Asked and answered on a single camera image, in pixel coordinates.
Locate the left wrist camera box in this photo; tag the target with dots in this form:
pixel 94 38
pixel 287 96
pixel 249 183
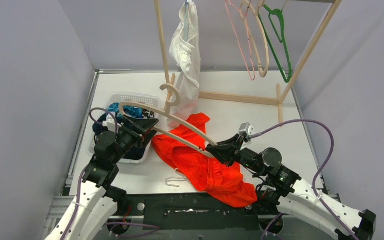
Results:
pixel 111 125

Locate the blue wire hanger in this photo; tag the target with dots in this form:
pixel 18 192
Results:
pixel 186 21

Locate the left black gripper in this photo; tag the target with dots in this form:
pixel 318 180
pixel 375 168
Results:
pixel 133 131

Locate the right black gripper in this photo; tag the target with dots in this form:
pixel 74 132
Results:
pixel 228 149

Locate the white plastic basket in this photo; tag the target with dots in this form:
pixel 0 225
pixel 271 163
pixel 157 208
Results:
pixel 118 97

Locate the pink hanger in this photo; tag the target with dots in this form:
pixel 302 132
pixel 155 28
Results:
pixel 242 36

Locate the green hanger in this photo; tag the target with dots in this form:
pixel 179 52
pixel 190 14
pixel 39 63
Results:
pixel 277 44

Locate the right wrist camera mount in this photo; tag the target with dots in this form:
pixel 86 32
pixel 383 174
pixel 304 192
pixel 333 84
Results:
pixel 245 131

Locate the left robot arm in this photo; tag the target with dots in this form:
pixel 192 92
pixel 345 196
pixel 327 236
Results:
pixel 96 199

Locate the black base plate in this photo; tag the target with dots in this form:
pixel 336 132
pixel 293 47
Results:
pixel 192 211

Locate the wooden clothes rack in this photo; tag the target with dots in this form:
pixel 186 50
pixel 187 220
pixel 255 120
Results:
pixel 280 96

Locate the wooden hanger orange shorts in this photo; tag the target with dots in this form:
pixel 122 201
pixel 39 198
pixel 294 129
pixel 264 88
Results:
pixel 167 113

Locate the white shorts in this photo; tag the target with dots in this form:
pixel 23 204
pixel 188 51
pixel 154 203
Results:
pixel 188 58

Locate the camouflage orange black shorts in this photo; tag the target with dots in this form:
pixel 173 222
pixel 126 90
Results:
pixel 148 114

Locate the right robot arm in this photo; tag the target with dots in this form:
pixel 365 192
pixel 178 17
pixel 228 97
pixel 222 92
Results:
pixel 292 195

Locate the wooden hanger navy shorts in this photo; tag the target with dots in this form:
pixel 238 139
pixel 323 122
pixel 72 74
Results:
pixel 260 51

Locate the blue patterned shorts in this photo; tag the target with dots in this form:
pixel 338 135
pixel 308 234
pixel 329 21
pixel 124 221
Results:
pixel 131 111

